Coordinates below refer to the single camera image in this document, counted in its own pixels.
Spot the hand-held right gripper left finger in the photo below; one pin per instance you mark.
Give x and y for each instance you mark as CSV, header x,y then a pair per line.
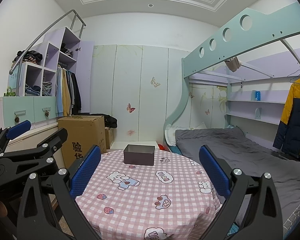
x,y
86,172

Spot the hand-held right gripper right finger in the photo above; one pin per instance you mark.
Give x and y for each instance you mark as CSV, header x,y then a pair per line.
x,y
215,172

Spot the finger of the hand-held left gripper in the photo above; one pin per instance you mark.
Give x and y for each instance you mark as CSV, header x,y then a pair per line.
x,y
56,138
18,128

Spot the grey tin box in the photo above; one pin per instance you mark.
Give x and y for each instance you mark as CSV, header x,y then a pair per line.
x,y
138,158

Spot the pine cone drawer ornament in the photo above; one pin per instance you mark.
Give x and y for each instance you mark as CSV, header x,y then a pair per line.
x,y
17,119
47,114

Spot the beige low cabinet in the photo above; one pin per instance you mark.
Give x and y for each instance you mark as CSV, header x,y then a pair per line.
x,y
32,136

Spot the mint drawer cabinet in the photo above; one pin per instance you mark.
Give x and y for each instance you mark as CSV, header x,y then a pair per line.
x,y
27,105

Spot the large cardboard box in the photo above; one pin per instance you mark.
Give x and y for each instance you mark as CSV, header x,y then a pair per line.
x,y
85,130

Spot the grey blanket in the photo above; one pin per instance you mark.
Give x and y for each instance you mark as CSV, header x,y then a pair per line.
x,y
240,150

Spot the green plastic basket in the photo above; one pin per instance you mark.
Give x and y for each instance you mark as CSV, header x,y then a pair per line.
x,y
10,93

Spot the small cardboard box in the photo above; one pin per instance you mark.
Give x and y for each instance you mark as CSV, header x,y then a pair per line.
x,y
109,138

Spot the folded blue clothes stack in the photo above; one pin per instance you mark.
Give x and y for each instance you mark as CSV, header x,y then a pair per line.
x,y
33,90

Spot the teal cloth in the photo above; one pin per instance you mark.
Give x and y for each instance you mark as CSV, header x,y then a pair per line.
x,y
174,150

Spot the row of hanging clothes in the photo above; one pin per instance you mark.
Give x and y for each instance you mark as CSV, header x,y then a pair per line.
x,y
67,92

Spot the light blue sign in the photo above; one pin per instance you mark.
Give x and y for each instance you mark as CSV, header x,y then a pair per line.
x,y
13,81

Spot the black clothes heap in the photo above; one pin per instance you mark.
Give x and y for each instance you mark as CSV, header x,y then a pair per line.
x,y
111,122

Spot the white pillow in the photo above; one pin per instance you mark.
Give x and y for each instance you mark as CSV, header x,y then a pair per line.
x,y
171,135

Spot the pink checked tablecloth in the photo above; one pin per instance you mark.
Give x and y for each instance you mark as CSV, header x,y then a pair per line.
x,y
140,195

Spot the small red item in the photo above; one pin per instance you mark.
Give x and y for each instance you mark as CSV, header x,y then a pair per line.
x,y
161,147

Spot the faded pink butterfly sticker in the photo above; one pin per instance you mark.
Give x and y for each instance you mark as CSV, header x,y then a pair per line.
x,y
131,132

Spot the small pink butterfly sticker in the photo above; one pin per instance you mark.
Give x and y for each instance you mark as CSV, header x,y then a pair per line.
x,y
207,111

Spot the grey bookend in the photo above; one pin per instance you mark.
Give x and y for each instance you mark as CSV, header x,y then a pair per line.
x,y
258,113

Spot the dark clothes pile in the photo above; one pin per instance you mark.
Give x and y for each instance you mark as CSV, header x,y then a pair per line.
x,y
30,56

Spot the lilac open shelf unit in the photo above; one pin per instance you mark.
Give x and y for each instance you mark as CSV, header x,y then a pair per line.
x,y
55,62

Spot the pink dark butterfly sticker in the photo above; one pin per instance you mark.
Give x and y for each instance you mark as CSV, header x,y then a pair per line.
x,y
130,108

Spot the tiny butterfly sticker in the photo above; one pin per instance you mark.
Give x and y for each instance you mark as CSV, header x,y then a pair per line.
x,y
191,95

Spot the folded dark clothes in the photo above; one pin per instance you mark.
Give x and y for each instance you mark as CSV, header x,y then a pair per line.
x,y
67,50

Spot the yellow and navy jacket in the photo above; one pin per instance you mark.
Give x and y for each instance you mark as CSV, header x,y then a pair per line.
x,y
293,120

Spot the metal handrail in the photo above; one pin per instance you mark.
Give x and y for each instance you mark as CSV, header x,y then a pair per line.
x,y
50,27

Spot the white butterfly sticker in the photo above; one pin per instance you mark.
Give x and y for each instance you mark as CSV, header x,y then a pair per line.
x,y
155,82

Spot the beige cloth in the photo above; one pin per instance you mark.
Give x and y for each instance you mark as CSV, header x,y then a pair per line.
x,y
233,65

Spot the white panel wardrobe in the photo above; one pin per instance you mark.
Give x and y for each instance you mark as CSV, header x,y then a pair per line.
x,y
140,62

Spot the lilac wall shelf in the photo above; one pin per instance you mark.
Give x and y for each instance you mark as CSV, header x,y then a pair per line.
x,y
250,117
255,101

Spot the mint bunk bed frame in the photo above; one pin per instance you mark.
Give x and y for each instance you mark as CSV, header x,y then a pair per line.
x,y
215,52

